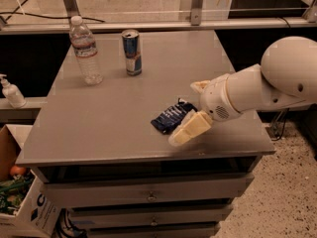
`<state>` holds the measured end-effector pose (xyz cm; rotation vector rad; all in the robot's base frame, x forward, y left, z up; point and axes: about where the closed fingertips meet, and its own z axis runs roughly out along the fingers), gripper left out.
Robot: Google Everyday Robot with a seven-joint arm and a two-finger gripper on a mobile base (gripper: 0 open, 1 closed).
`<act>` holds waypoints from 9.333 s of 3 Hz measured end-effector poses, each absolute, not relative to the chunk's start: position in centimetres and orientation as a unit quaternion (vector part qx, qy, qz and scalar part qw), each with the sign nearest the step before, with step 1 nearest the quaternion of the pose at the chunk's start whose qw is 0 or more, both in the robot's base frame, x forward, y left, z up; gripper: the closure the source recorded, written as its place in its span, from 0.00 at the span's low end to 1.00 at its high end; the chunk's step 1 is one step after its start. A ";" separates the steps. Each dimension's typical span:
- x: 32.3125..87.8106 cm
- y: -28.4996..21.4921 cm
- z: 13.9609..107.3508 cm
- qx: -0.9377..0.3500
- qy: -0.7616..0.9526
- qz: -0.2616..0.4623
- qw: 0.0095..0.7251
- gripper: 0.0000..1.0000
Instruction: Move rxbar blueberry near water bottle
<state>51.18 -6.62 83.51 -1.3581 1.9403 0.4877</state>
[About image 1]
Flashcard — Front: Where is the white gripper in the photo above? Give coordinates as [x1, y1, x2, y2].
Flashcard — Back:
[168, 73, 241, 147]

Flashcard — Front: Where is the blue rxbar blueberry wrapper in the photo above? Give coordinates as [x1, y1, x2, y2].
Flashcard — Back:
[151, 98, 197, 134]

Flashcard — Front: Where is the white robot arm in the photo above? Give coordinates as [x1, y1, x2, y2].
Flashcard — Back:
[168, 36, 317, 147]

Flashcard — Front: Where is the clear plastic water bottle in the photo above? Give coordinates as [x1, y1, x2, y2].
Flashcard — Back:
[69, 16, 103, 85]

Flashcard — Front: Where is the white pump dispenser bottle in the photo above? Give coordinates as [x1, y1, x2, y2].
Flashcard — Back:
[0, 74, 27, 108]

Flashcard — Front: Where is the blue silver energy drink can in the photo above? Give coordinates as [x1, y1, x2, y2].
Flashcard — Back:
[122, 29, 142, 75]

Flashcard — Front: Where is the grey drawer cabinet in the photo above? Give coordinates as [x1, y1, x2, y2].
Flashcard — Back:
[18, 31, 274, 238]

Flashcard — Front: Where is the orange fruit in box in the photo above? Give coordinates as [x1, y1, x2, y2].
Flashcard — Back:
[10, 166, 27, 177]

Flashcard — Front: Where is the white cardboard box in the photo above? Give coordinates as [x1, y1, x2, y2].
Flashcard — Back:
[0, 124, 60, 238]

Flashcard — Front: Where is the metal frame rail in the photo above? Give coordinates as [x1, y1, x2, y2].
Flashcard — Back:
[0, 0, 316, 32]

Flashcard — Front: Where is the black cable on floor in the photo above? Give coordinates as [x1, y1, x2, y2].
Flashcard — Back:
[0, 0, 106, 24]

